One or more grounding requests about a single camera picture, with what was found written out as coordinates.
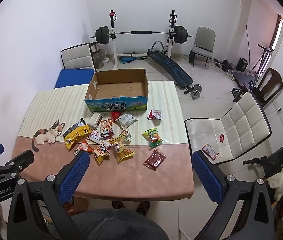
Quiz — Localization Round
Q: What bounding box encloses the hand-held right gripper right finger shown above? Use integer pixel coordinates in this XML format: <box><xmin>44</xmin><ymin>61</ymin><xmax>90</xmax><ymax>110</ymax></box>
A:
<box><xmin>192</xmin><ymin>151</ymin><xmax>276</xmax><ymax>240</ymax></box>

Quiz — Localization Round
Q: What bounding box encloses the black exercise machine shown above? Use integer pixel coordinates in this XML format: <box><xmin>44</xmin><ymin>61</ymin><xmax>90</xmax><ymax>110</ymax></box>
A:
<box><xmin>247</xmin><ymin>44</ymin><xmax>274</xmax><ymax>75</ymax></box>

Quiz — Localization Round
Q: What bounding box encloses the white and grey snack packet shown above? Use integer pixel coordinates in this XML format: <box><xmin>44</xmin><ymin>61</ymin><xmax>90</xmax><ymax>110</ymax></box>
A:
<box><xmin>116</xmin><ymin>113</ymin><xmax>137</xmax><ymax>128</ymax></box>

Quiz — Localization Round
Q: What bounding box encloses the short barbell with black plates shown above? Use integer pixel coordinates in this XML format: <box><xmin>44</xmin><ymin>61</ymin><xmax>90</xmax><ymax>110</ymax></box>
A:
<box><xmin>213</xmin><ymin>58</ymin><xmax>234</xmax><ymax>72</ymax></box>

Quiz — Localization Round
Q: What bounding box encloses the red-orange panda snack packet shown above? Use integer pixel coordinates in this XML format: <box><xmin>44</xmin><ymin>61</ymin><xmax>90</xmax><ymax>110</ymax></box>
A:
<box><xmin>74</xmin><ymin>140</ymin><xmax>94</xmax><ymax>155</ymax></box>

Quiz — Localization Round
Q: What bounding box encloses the yellow bread packet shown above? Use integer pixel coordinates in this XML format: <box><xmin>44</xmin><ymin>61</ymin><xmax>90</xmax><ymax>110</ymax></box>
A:
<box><xmin>113</xmin><ymin>140</ymin><xmax>135</xmax><ymax>164</ymax></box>

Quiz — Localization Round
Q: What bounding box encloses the grey folding chair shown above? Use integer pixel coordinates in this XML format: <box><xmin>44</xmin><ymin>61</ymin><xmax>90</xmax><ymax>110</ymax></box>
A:
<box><xmin>189</xmin><ymin>27</ymin><xmax>216</xmax><ymax>68</ymax></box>

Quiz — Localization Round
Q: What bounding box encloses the striped pink cat-print tablecloth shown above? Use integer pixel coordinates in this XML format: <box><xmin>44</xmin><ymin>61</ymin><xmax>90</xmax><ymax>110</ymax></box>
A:
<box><xmin>12</xmin><ymin>80</ymin><xmax>195</xmax><ymax>202</ymax></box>

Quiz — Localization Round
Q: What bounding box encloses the red and white flat packet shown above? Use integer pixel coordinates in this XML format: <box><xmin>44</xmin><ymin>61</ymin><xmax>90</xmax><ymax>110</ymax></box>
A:
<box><xmin>202</xmin><ymin>144</ymin><xmax>219</xmax><ymax>160</ymax></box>

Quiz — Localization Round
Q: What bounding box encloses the white goose plush toy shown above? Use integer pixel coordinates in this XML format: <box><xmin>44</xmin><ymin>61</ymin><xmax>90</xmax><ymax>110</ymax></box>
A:
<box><xmin>267</xmin><ymin>140</ymin><xmax>283</xmax><ymax>202</ymax></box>

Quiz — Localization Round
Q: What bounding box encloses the dark red snack packet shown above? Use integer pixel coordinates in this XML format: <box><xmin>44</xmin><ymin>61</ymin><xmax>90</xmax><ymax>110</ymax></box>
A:
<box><xmin>143</xmin><ymin>149</ymin><xmax>167</xmax><ymax>171</ymax></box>

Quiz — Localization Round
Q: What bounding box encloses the long barbell with black plates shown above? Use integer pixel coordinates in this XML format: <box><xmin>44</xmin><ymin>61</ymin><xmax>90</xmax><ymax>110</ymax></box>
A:
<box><xmin>95</xmin><ymin>26</ymin><xmax>189</xmax><ymax>44</ymax></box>

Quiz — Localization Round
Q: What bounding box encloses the white padded chair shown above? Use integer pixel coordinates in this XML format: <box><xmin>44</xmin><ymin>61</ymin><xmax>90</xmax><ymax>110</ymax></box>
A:
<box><xmin>185</xmin><ymin>91</ymin><xmax>272</xmax><ymax>165</ymax></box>
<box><xmin>61</xmin><ymin>43</ymin><xmax>95</xmax><ymax>70</ymax></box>

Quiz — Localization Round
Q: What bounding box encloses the yellow panda snack packet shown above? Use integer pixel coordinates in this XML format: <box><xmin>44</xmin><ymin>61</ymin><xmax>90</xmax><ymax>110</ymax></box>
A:
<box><xmin>94</xmin><ymin>141</ymin><xmax>111</xmax><ymax>165</ymax></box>

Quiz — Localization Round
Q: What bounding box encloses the green candy bag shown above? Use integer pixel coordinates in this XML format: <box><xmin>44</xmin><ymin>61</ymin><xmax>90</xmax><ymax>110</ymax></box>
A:
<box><xmin>142</xmin><ymin>128</ymin><xmax>164</xmax><ymax>147</ymax></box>

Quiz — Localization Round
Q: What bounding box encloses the clear water jug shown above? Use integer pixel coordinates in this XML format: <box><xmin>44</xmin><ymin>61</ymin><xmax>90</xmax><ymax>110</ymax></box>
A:
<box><xmin>91</xmin><ymin>44</ymin><xmax>105</xmax><ymax>68</ymax></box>

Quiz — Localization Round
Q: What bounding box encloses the blue foam mat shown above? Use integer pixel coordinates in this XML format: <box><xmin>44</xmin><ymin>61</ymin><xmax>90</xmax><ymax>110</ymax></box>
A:
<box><xmin>54</xmin><ymin>68</ymin><xmax>95</xmax><ymax>89</ymax></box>

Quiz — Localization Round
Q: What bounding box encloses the black metal frame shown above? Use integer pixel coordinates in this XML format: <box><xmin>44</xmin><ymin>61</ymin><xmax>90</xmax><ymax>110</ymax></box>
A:
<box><xmin>243</xmin><ymin>125</ymin><xmax>283</xmax><ymax>180</ymax></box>

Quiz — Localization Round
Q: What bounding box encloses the black speaker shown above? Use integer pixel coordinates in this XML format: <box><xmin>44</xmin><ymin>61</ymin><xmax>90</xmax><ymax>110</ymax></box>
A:
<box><xmin>236</xmin><ymin>58</ymin><xmax>249</xmax><ymax>72</ymax></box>

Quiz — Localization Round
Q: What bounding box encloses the grey wafer packet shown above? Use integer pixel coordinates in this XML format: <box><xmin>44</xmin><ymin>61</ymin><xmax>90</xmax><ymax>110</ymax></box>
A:
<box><xmin>88</xmin><ymin>112</ymin><xmax>105</xmax><ymax>130</ymax></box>

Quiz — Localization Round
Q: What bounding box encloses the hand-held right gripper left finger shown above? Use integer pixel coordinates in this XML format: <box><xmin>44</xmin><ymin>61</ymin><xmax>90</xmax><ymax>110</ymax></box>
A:
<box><xmin>6</xmin><ymin>151</ymin><xmax>91</xmax><ymax>240</ymax></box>

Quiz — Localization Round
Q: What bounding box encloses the orange panda snack bag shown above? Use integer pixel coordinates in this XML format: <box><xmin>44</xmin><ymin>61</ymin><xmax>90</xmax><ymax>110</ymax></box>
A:
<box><xmin>99</xmin><ymin>119</ymin><xmax>115</xmax><ymax>140</ymax></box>

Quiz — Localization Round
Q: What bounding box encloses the red and white snack packet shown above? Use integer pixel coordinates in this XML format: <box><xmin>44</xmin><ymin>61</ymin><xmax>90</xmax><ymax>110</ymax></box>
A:
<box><xmin>147</xmin><ymin>109</ymin><xmax>162</xmax><ymax>121</ymax></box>

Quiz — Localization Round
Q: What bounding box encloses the yellow and white snack packet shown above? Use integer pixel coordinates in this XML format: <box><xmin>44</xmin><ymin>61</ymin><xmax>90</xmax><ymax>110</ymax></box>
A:
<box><xmin>108</xmin><ymin>130</ymin><xmax>133</xmax><ymax>144</ymax></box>

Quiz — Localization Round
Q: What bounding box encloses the cardboard box with blue print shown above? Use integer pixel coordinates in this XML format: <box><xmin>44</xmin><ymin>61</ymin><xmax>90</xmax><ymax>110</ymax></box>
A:
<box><xmin>85</xmin><ymin>69</ymin><xmax>149</xmax><ymax>112</ymax></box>

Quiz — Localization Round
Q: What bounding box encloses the person's dark grey clothing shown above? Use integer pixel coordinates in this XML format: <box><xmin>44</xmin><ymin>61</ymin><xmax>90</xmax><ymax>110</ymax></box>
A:
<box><xmin>71</xmin><ymin>209</ymin><xmax>169</xmax><ymax>240</ymax></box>

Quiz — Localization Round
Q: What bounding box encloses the dark wooden chair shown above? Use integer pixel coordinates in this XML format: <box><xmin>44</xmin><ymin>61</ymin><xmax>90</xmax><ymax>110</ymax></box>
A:
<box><xmin>233</xmin><ymin>67</ymin><xmax>283</xmax><ymax>108</ymax></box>

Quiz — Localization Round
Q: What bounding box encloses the chrome dumbbell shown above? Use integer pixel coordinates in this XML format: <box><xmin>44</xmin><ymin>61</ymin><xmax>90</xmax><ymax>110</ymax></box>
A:
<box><xmin>190</xmin><ymin>84</ymin><xmax>203</xmax><ymax>98</ymax></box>

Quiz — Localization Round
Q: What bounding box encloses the pink and white snack packet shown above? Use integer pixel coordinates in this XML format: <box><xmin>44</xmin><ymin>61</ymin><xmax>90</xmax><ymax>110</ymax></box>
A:
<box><xmin>87</xmin><ymin>130</ymin><xmax>102</xmax><ymax>145</ymax></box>

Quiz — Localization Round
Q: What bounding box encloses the white weight rack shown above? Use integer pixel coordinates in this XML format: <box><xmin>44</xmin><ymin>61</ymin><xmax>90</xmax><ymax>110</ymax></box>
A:
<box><xmin>109</xmin><ymin>10</ymin><xmax>179</xmax><ymax>64</ymax></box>

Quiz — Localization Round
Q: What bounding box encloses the yellow and black snack bag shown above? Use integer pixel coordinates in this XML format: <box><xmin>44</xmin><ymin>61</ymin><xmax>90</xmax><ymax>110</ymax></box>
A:
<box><xmin>63</xmin><ymin>118</ymin><xmax>92</xmax><ymax>151</ymax></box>

